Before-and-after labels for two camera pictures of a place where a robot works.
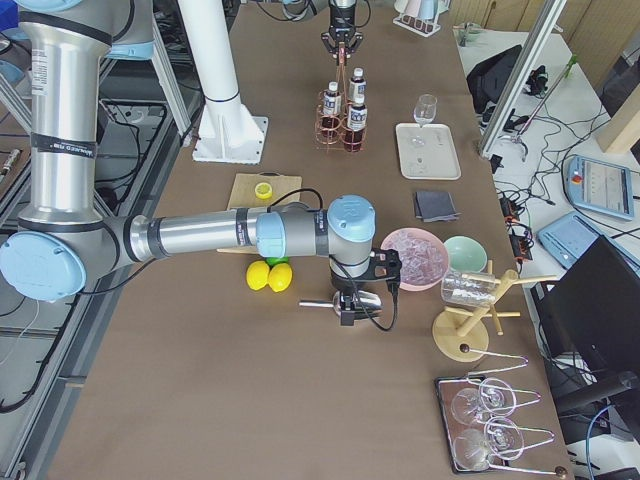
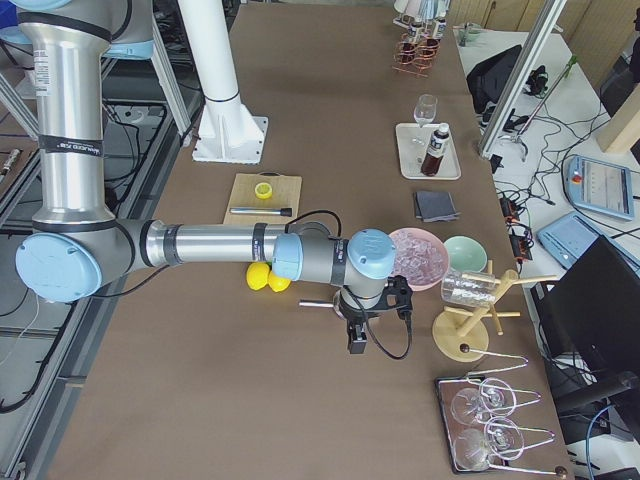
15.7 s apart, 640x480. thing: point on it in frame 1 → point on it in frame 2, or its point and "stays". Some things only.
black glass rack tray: [473, 430] stays
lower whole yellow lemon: [280, 277] stays
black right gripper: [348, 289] → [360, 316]
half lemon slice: [263, 190] stays
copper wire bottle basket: [337, 121] → [416, 56]
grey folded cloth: [435, 206] stays
